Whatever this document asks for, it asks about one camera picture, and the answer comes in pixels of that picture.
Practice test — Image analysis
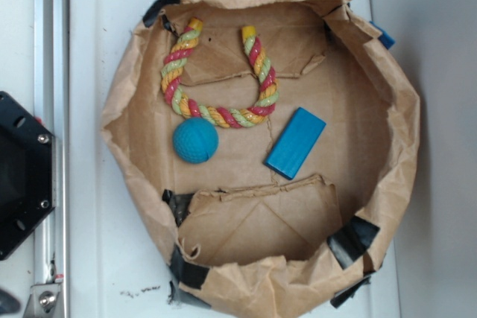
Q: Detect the aluminium frame rail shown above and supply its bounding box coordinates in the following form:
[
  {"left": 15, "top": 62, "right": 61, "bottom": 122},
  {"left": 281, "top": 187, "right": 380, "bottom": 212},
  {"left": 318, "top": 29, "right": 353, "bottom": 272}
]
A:
[{"left": 34, "top": 0, "right": 70, "bottom": 317}]

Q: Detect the white plastic tray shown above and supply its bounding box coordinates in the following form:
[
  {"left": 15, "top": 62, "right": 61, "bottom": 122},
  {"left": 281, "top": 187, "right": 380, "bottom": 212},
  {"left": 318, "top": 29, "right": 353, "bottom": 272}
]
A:
[{"left": 67, "top": 0, "right": 402, "bottom": 318}]

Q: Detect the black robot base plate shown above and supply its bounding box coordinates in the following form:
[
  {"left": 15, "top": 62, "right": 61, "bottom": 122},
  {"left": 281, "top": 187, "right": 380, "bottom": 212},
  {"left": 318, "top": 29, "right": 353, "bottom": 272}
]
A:
[{"left": 0, "top": 92, "right": 54, "bottom": 261}]

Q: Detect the metal corner bracket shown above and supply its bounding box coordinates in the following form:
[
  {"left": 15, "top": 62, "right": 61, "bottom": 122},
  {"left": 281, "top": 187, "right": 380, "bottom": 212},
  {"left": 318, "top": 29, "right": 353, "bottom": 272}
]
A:
[{"left": 22, "top": 283, "right": 64, "bottom": 318}]

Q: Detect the multicolour twisted rope toy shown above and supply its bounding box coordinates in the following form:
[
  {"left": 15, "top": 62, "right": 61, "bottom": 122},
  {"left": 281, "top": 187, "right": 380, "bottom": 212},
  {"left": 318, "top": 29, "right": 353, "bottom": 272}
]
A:
[{"left": 160, "top": 17, "right": 279, "bottom": 129}]

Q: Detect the brown paper bag bin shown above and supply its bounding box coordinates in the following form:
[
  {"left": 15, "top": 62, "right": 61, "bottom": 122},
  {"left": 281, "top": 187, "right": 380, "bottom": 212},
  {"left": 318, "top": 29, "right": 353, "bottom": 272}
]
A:
[{"left": 101, "top": 0, "right": 420, "bottom": 317}]

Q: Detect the blue wooden block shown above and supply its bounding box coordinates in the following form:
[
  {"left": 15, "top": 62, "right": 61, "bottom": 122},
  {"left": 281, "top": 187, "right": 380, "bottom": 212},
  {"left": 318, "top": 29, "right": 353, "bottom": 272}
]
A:
[{"left": 264, "top": 107, "right": 326, "bottom": 180}]

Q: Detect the blue dimpled ball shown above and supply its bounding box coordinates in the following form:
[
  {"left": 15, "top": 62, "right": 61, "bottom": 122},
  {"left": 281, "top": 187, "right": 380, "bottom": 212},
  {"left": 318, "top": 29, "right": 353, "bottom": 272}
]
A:
[{"left": 172, "top": 118, "right": 219, "bottom": 164}]

